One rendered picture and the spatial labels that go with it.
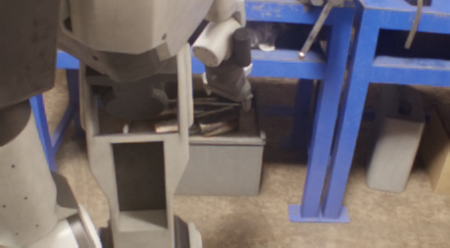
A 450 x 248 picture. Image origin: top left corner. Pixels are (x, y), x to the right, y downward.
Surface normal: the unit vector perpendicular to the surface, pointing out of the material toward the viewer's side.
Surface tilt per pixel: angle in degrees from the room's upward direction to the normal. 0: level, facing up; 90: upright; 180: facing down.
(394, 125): 90
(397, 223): 0
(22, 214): 99
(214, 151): 90
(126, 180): 83
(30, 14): 94
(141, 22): 118
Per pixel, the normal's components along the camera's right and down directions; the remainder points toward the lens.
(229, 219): 0.04, -0.84
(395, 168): -0.25, 0.51
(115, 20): 0.28, 0.85
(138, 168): 0.14, 0.42
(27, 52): 0.91, 0.31
